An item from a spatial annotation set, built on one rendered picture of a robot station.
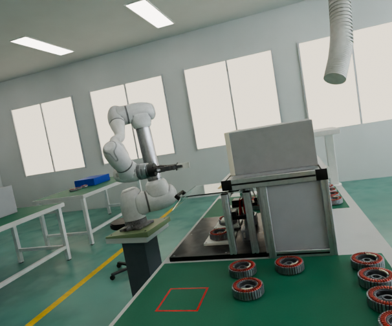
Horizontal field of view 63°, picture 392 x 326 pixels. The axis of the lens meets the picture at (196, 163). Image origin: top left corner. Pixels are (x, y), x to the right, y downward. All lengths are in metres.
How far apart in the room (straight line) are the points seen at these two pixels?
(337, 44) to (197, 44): 4.24
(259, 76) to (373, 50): 1.95
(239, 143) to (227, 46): 5.13
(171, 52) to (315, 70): 2.78
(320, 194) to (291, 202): 0.12
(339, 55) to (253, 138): 1.40
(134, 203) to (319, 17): 5.18
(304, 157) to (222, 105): 5.01
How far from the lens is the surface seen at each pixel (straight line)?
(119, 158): 1.70
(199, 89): 6.55
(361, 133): 6.45
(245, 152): 1.50
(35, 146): 8.54
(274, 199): 1.43
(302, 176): 1.39
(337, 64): 2.70
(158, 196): 2.23
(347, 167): 6.47
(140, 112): 2.22
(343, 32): 2.84
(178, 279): 1.44
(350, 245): 1.60
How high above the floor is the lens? 1.35
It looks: 5 degrees down
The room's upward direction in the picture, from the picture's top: 10 degrees counter-clockwise
